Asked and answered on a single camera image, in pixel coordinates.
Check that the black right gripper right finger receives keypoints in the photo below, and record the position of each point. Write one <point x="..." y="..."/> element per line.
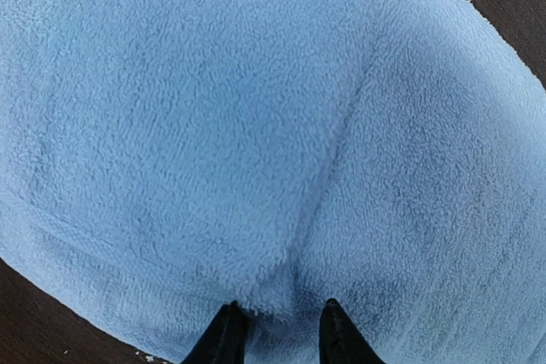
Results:
<point x="340" y="342"/>

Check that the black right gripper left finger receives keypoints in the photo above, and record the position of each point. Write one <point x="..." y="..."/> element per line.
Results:
<point x="224" y="340"/>

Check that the light blue towel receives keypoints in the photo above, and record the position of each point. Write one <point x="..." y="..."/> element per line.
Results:
<point x="160" y="158"/>

